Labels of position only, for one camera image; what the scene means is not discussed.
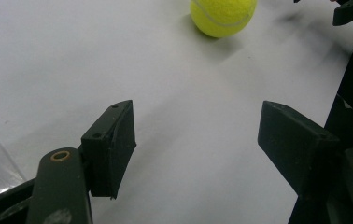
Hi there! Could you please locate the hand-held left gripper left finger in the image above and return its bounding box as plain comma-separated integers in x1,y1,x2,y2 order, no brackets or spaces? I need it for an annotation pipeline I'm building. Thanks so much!
80,99,137,200

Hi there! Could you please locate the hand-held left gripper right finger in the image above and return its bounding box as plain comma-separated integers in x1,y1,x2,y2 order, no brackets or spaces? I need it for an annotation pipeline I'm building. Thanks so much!
257,100,342,200

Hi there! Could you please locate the yellow tennis ball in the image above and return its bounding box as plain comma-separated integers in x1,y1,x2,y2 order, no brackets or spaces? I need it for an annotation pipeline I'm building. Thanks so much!
190,0,259,39

